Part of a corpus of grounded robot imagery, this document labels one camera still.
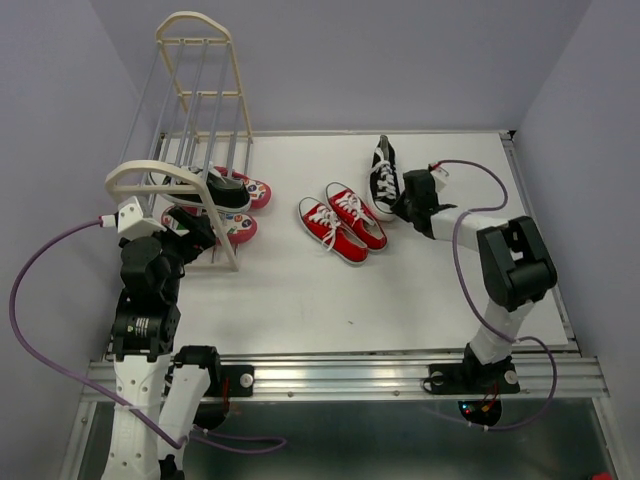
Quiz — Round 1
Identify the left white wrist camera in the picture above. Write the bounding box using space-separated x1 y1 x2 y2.
99 196 166 241

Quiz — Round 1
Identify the pink sandal with green strap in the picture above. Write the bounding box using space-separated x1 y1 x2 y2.
161 207 258 246

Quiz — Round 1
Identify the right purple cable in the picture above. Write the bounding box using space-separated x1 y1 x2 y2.
424 158 558 432

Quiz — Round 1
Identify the aluminium mounting rail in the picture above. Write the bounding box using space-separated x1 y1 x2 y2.
87 353 609 403

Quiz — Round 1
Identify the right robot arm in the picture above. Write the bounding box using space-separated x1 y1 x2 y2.
392 168 558 390

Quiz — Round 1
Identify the black canvas sneaker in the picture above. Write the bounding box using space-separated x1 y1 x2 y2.
161 169 251 214
367 135 400 222

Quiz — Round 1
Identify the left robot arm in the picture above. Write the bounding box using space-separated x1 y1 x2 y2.
102 206 223 479

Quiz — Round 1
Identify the purple cable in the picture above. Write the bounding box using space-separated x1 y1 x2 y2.
424 158 558 432
9 220 288 455

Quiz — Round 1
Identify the red canvas sneaker left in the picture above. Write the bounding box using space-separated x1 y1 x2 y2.
298 196 369 266

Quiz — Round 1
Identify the red canvas sneaker right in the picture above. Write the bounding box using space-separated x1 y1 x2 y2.
325 182 388 252

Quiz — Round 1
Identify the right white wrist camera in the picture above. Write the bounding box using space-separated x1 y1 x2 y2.
428 162 450 193

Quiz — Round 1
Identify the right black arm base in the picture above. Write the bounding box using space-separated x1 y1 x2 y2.
422 361 520 427

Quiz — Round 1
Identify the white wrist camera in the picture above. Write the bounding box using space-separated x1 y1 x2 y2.
428 162 450 193
99 196 166 241

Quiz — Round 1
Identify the red canvas sneaker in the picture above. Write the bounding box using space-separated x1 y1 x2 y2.
298 196 369 266
325 182 388 252

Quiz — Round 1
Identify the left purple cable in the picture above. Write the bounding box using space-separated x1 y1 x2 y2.
9 220 288 455

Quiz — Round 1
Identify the cream shoe shelf with metal rods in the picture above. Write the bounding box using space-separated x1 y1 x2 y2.
105 11 261 271

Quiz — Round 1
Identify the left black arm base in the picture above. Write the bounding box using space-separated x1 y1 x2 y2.
161 364 255 430

